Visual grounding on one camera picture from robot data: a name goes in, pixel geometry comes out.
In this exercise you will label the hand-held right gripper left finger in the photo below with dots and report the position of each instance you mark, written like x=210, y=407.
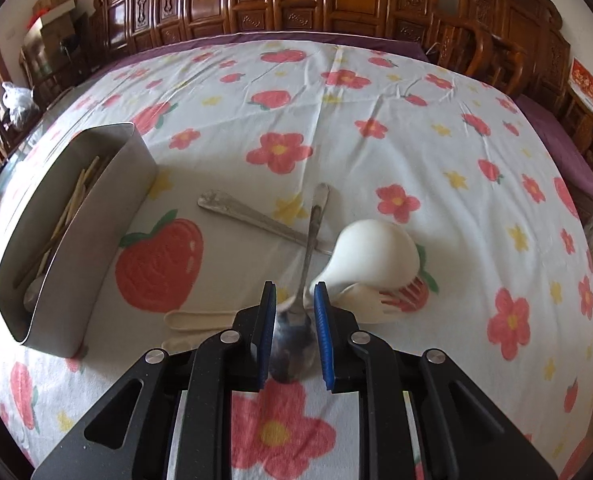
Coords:
x=265, y=345

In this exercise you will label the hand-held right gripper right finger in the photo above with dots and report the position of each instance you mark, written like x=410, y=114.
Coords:
x=322, y=345

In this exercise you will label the metal spoon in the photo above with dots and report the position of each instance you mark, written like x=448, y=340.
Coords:
x=289, y=355

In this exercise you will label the pale wooden chopstick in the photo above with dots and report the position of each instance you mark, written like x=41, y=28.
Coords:
x=79, y=190
x=66, y=210

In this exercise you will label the rectangular metal tin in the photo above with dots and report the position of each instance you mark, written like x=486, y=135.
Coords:
x=91, y=240

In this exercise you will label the cream plastic fork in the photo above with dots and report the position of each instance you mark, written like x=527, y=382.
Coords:
x=366, y=307

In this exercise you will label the white ceramic spoon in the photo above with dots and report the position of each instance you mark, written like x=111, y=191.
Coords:
x=371, y=255

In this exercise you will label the white plastic bag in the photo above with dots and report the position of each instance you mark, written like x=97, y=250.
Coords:
x=17, y=102

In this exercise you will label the floral strawberry tablecloth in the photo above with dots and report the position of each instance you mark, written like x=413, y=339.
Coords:
x=376, y=150

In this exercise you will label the wooden glass cabinet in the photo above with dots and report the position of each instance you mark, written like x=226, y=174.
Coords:
x=56, y=50

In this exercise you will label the red paper decoration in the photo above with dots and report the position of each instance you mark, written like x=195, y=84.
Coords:
x=39, y=19

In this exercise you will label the long purple sofa cushion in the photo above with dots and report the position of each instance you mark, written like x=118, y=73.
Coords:
x=236, y=37

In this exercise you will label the purple armchair cushion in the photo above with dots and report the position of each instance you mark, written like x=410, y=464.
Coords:
x=561, y=145

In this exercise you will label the carved wooden armchair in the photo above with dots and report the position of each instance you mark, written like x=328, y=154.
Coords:
x=516, y=10

